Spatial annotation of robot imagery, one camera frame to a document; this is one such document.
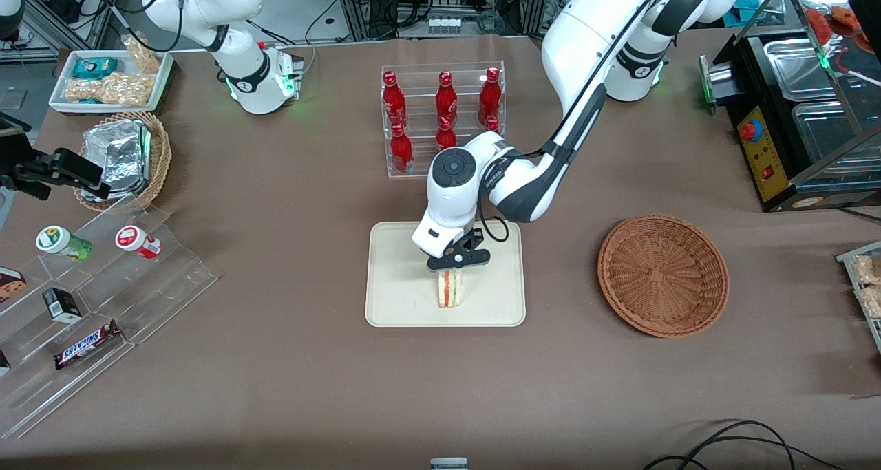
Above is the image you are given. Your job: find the clear acrylic stepped display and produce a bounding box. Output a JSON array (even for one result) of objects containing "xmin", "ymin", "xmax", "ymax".
[{"xmin": 0, "ymin": 196, "xmax": 219, "ymax": 440}]

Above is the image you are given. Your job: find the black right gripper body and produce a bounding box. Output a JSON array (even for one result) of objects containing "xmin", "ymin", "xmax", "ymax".
[{"xmin": 0, "ymin": 112, "xmax": 54, "ymax": 202}]

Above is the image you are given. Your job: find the triangular sandwich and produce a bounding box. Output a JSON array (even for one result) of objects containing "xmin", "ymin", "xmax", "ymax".
[{"xmin": 437, "ymin": 269, "xmax": 467, "ymax": 310}]

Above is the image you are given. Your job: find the steel cylinder with green light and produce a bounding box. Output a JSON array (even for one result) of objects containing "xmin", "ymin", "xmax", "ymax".
[{"xmin": 698, "ymin": 55, "xmax": 739, "ymax": 114}]

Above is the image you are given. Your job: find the large clear nut bag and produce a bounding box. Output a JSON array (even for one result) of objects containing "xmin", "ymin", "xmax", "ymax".
[{"xmin": 64, "ymin": 72, "xmax": 153, "ymax": 107}]

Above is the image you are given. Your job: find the brown snickers bar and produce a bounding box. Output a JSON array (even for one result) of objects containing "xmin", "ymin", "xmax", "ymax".
[{"xmin": 54, "ymin": 319, "xmax": 123, "ymax": 371}]

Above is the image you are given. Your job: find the brown cookie box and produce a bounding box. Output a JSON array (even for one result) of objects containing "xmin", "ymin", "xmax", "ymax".
[{"xmin": 0, "ymin": 266, "xmax": 28, "ymax": 305}]

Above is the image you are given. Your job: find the black floor cable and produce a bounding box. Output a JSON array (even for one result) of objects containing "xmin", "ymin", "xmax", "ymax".
[{"xmin": 643, "ymin": 420, "xmax": 849, "ymax": 470}]

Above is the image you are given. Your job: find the small clear nut bag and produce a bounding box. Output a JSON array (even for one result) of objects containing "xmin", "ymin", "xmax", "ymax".
[{"xmin": 121, "ymin": 34, "xmax": 163, "ymax": 74}]

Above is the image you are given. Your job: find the clear tray with snacks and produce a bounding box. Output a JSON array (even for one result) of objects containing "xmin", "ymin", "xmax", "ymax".
[{"xmin": 836, "ymin": 241, "xmax": 881, "ymax": 355}]

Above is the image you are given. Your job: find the silver foil wrapped package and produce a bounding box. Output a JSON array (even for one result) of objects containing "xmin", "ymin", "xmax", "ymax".
[{"xmin": 81, "ymin": 120, "xmax": 152, "ymax": 200}]

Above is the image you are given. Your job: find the beige plastic tray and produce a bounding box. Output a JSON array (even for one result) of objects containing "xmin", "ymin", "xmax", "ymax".
[{"xmin": 365, "ymin": 220, "xmax": 527, "ymax": 328}]

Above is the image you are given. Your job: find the brown round wicker basket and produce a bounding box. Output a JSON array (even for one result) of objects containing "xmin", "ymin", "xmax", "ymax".
[{"xmin": 597, "ymin": 213, "xmax": 730, "ymax": 339}]

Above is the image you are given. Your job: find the red lidded cup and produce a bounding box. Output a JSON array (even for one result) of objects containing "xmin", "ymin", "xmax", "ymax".
[{"xmin": 114, "ymin": 224, "xmax": 163, "ymax": 259}]

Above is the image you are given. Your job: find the small black carton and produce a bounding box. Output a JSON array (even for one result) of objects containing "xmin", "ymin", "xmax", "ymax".
[{"xmin": 42, "ymin": 287, "xmax": 83, "ymax": 323}]

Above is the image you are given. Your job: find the black food warmer appliance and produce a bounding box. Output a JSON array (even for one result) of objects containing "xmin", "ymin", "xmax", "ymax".
[{"xmin": 712, "ymin": 0, "xmax": 881, "ymax": 213}]

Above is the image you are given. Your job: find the green lidded cup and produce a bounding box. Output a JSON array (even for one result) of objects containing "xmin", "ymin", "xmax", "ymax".
[{"xmin": 36, "ymin": 225, "xmax": 94, "ymax": 262}]

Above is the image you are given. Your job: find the teal snack packet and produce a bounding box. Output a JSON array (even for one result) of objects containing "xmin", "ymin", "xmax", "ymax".
[{"xmin": 72, "ymin": 56, "xmax": 120, "ymax": 81}]

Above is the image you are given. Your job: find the clear acrylic bottle rack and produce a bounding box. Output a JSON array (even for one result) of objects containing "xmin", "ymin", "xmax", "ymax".
[{"xmin": 380, "ymin": 61, "xmax": 507, "ymax": 179}]

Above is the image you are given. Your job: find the tan deep wicker basket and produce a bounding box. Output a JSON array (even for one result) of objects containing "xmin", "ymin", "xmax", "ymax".
[{"xmin": 73, "ymin": 111, "xmax": 173, "ymax": 212}]

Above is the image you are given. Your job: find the white rectangular snack tray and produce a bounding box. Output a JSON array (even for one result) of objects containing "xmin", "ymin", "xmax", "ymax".
[{"xmin": 48, "ymin": 49, "xmax": 175, "ymax": 116}]

